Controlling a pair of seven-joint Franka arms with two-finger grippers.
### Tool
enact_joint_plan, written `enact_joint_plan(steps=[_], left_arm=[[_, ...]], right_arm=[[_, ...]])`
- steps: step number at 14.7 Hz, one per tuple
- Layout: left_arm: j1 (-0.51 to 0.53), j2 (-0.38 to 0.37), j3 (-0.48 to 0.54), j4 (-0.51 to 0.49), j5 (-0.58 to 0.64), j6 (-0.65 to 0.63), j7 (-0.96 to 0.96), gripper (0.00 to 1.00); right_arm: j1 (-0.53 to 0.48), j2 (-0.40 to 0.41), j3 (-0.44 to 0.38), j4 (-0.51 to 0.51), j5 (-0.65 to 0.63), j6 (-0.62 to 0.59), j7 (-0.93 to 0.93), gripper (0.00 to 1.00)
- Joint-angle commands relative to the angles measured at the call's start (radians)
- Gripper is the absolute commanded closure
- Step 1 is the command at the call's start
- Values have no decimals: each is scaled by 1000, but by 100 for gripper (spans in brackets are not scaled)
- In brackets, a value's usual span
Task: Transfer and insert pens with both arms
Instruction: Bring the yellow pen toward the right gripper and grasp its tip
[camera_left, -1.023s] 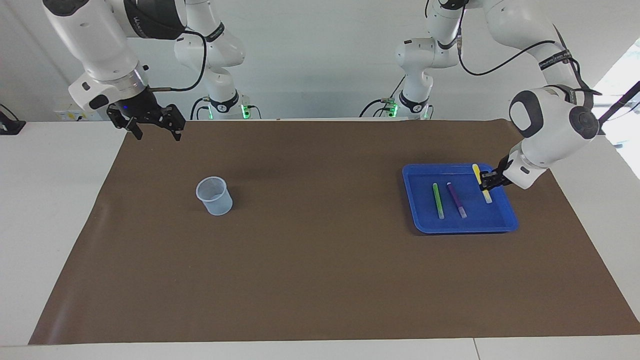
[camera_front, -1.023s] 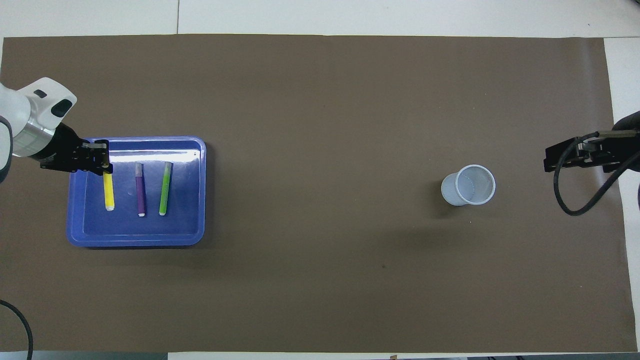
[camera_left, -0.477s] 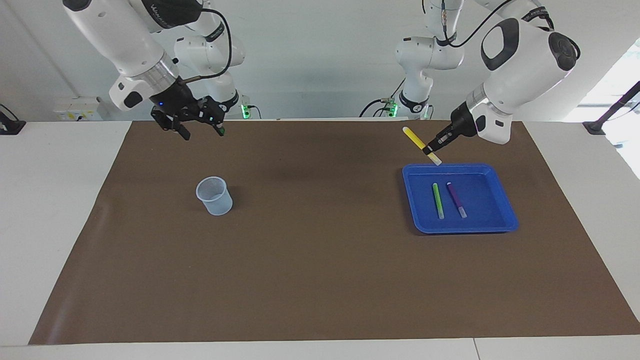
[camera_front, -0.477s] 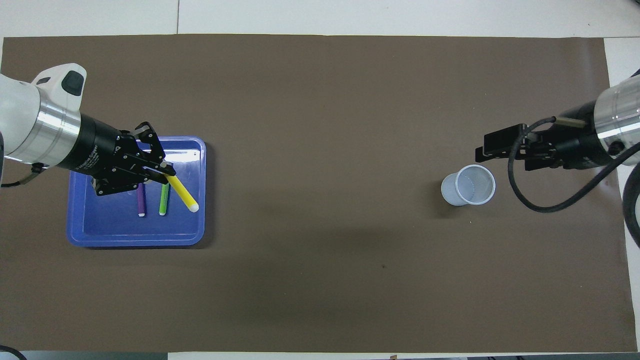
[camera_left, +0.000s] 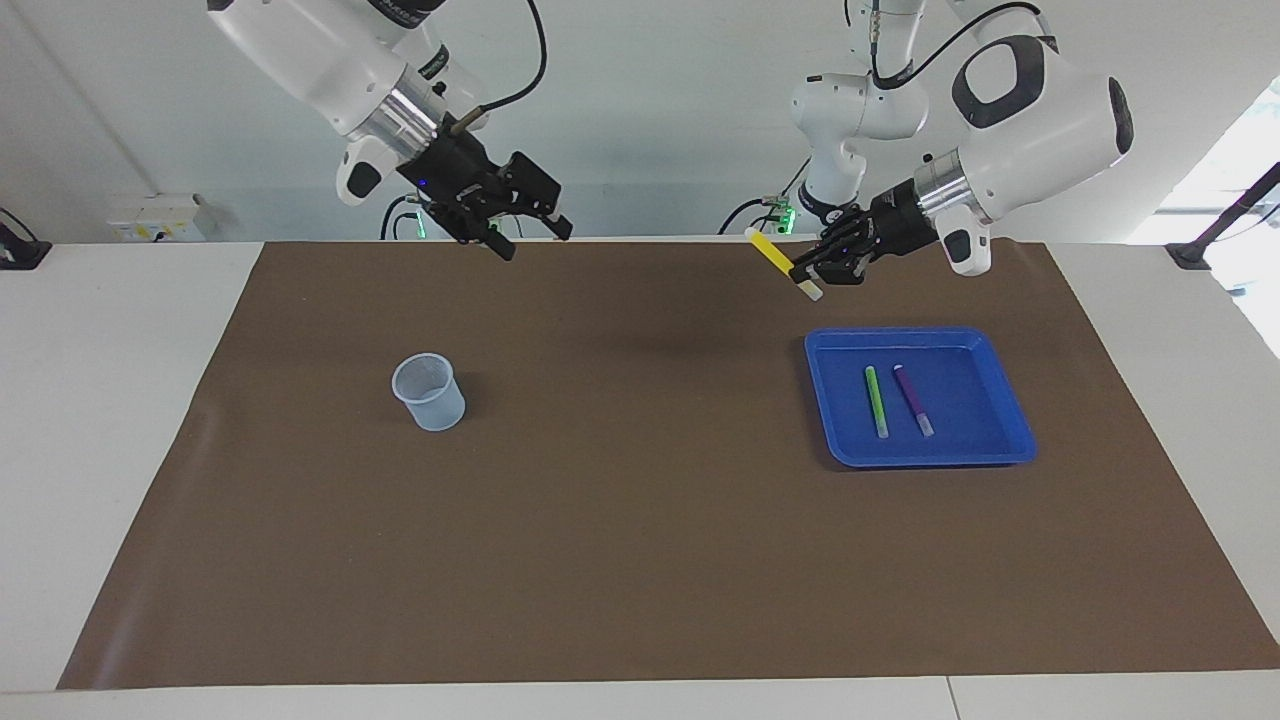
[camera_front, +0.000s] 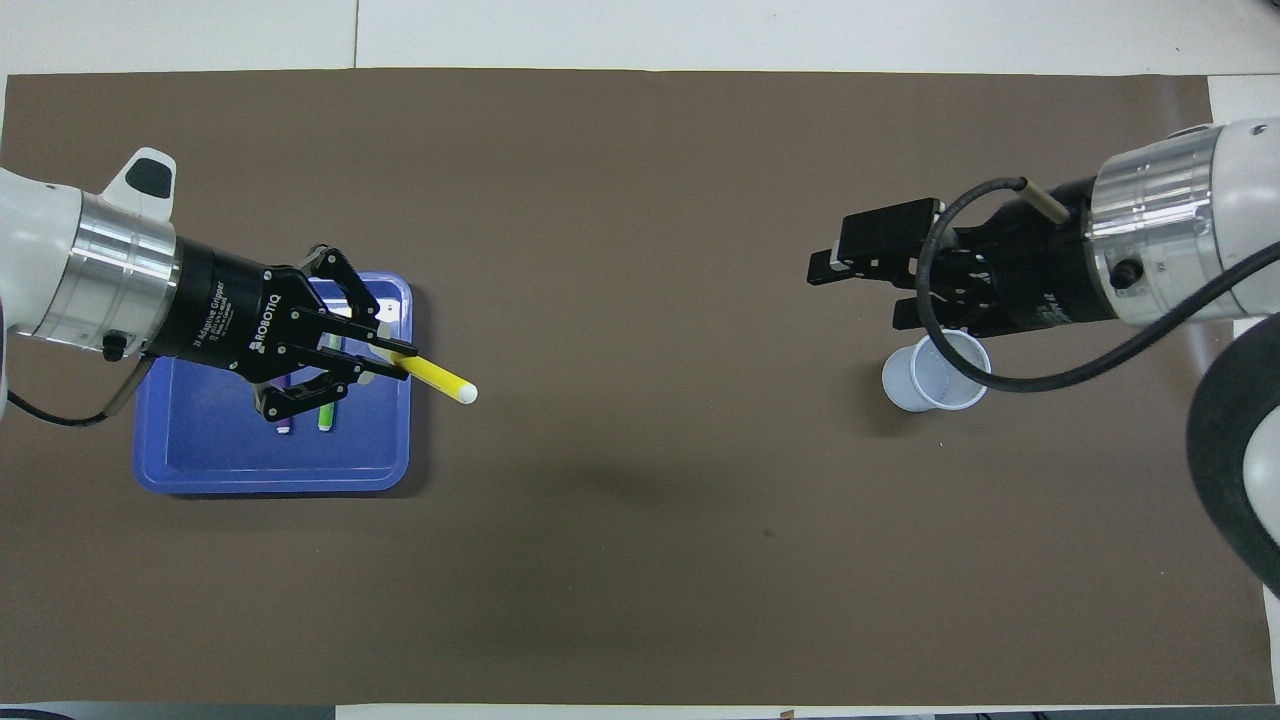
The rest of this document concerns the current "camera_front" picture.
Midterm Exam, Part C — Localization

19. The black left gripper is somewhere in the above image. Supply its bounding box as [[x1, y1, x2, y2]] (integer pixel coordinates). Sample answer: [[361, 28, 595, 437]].
[[149, 237, 420, 427]]

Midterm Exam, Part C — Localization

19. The brown table mat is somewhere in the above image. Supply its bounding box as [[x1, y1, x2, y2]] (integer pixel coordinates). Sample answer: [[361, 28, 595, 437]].
[[0, 67, 1277, 707]]

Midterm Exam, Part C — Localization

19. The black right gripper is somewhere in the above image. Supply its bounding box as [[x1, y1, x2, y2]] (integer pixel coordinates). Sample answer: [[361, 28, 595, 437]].
[[807, 177, 1118, 338]]

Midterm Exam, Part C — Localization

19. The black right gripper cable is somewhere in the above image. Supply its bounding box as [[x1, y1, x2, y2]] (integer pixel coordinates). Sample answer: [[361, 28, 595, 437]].
[[917, 177, 1280, 394]]

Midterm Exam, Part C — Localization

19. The green marker pen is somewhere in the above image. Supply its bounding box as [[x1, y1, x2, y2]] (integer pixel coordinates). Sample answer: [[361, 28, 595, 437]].
[[317, 334, 347, 433]]

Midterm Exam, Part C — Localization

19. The blue plastic tray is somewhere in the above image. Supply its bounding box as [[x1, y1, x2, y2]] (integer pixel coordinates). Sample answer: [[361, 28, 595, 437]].
[[133, 271, 414, 497]]

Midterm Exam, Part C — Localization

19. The yellow marker pen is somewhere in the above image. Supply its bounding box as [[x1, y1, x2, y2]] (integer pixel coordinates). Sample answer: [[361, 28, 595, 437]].
[[385, 349, 480, 407]]

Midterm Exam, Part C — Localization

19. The translucent plastic cup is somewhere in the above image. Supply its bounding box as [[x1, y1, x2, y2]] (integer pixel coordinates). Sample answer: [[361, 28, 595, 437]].
[[881, 330, 993, 414]]

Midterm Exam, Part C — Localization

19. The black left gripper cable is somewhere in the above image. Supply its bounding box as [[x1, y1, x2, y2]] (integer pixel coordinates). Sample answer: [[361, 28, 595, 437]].
[[5, 350, 151, 429]]

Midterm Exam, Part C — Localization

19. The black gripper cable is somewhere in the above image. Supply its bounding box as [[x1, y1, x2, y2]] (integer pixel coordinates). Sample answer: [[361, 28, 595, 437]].
[[5, 350, 151, 429], [917, 177, 1280, 394]]

